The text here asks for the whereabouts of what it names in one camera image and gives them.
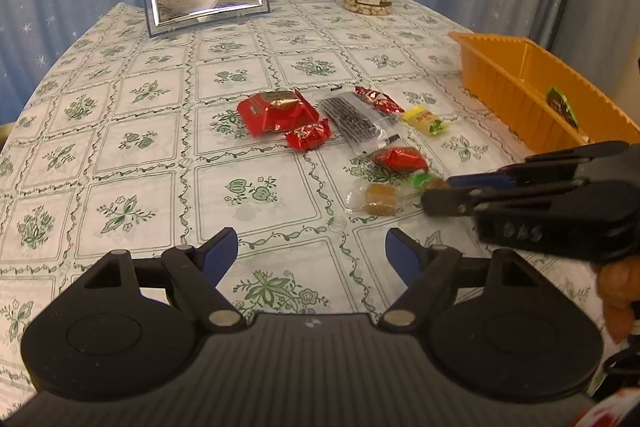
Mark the brown candy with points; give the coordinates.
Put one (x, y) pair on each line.
(380, 199)

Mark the long red candy bar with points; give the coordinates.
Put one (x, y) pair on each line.
(377, 98)

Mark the person's red white clothing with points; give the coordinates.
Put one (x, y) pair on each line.
(615, 412)

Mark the red candy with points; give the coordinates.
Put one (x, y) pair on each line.
(400, 158)

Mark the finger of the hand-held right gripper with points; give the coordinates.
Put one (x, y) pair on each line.
(480, 181)
(450, 202)

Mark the yellow candy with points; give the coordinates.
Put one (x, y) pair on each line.
(422, 117)

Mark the small red snack packet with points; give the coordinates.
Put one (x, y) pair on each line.
(307, 136)

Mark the orange plastic tray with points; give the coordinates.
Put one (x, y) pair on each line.
(500, 72)

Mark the large red snack packet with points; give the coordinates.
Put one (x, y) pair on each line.
(270, 114)

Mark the beige sofa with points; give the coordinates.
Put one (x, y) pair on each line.
(5, 132)

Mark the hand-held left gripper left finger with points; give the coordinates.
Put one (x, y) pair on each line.
(222, 251)

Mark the person's right hand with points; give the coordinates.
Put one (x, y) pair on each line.
(617, 294)

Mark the green snack packet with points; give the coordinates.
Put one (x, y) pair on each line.
(562, 104)

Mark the green candy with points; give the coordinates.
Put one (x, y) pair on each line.
(422, 180)

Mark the clear packet of dark sticks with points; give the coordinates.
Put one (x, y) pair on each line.
(350, 119)

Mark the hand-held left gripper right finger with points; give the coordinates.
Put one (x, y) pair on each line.
(402, 253)

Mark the green floral tablecloth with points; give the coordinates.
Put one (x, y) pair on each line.
(150, 182)

